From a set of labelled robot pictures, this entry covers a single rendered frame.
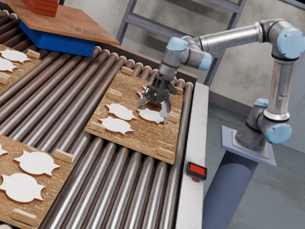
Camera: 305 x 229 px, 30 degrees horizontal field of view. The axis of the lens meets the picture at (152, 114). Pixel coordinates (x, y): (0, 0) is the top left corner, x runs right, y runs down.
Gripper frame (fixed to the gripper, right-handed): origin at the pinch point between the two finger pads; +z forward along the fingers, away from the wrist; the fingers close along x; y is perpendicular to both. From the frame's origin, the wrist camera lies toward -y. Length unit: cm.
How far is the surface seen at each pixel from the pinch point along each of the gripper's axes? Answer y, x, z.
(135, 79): -29.4, -33.7, 0.5
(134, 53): -61, -61, -1
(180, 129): -11.2, 9.2, 2.3
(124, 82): -18.1, -31.3, 0.5
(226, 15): -339, -157, 0
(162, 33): -263, -174, 31
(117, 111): 16.6, -6.5, -0.6
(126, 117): 16.6, -1.1, -0.6
